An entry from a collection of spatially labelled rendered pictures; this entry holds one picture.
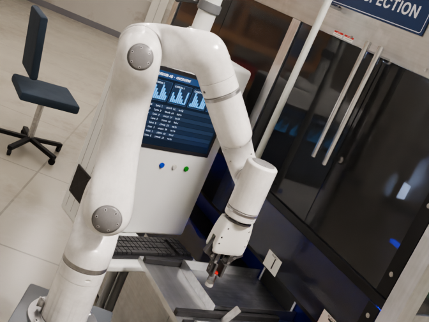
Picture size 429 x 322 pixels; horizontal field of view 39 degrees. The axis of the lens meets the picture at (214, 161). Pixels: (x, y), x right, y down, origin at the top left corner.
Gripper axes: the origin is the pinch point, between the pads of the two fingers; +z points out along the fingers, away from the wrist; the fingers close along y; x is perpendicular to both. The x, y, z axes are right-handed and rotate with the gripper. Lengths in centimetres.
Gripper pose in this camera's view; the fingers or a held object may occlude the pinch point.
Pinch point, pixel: (216, 268)
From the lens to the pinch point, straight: 165.8
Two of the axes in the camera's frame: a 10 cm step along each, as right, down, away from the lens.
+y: -8.2, -1.8, -5.4
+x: 4.3, 4.2, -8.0
